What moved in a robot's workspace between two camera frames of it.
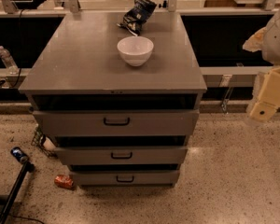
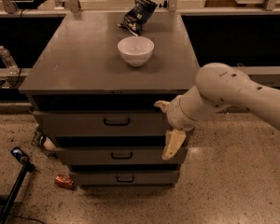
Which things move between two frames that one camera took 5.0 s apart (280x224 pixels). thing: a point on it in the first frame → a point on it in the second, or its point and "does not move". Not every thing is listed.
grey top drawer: [118, 123] does not move
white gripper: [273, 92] → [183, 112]
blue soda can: [20, 155] does not move
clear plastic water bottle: [10, 64] does not move
